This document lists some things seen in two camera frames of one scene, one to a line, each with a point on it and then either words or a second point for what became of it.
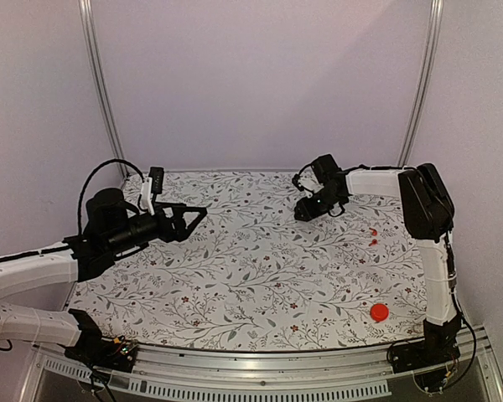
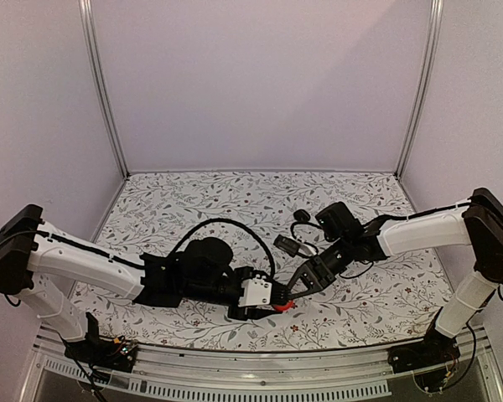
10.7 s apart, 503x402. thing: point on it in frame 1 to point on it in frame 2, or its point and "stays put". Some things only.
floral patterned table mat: x=251 y=277 stays put
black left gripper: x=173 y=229 to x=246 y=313
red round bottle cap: x=379 y=311 to x=285 y=307
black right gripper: x=308 y=212 to x=313 y=280
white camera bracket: x=312 y=183 to x=307 y=249
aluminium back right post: x=427 y=74 stays put
